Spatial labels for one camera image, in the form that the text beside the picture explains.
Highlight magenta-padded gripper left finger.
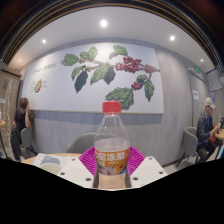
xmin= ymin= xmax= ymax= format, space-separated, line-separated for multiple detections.
xmin=57 ymin=146 xmax=100 ymax=190

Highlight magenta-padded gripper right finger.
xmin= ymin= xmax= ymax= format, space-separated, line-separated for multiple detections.
xmin=127 ymin=145 xmax=169 ymax=190

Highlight clear red-capped drink bottle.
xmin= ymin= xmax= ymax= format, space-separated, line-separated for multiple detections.
xmin=93 ymin=101 xmax=131 ymax=190

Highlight white paper napkin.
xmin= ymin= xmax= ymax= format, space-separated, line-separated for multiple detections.
xmin=31 ymin=152 xmax=73 ymax=168

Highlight person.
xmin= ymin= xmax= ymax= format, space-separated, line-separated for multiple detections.
xmin=9 ymin=97 xmax=36 ymax=162
xmin=195 ymin=97 xmax=221 ymax=164

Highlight round wooden cafe table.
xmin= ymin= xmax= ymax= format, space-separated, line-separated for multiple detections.
xmin=214 ymin=129 xmax=224 ymax=161

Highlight small round wooden table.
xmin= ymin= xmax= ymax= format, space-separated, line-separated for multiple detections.
xmin=0 ymin=119 xmax=10 ymax=158

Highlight white paper door notice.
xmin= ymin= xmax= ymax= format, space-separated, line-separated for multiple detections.
xmin=192 ymin=89 xmax=201 ymax=102

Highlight recessed ceiling lights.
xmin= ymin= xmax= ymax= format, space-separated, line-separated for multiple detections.
xmin=16 ymin=19 xmax=206 ymax=65

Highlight coffee plant wall mural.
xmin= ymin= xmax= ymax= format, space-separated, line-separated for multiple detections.
xmin=21 ymin=42 xmax=165 ymax=115

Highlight white framed wall poster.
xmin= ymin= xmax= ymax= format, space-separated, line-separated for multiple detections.
xmin=205 ymin=68 xmax=224 ymax=92

